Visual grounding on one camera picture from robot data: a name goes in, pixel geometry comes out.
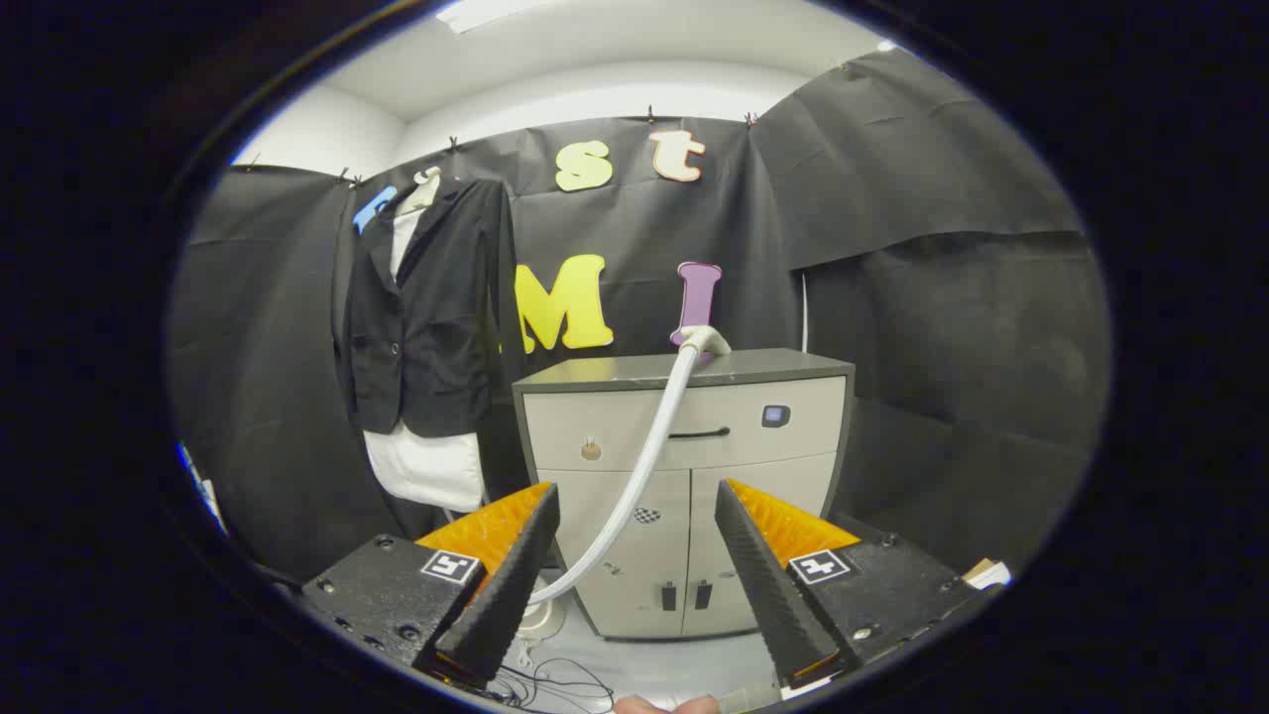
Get white garment steamer with hose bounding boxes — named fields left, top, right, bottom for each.
left=516, top=325, right=732, bottom=641

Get black suit jacket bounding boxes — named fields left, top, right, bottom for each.
left=337, top=178, right=517, bottom=439

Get white mannequin torso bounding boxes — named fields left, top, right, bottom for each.
left=364, top=167, right=487, bottom=514

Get thin black floor cables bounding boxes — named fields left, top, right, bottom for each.
left=486, top=650, right=618, bottom=711

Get black backdrop cloth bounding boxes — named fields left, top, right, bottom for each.
left=169, top=45, right=1111, bottom=586

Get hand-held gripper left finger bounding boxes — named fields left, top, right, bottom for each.
left=302, top=482, right=561, bottom=690

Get grey and beige cabinet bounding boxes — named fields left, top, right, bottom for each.
left=513, top=347, right=856, bottom=641

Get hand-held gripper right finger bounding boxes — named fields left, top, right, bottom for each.
left=714, top=479, right=978, bottom=690

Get ceiling light panel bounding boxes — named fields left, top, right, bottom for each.
left=436, top=0, right=556, bottom=36

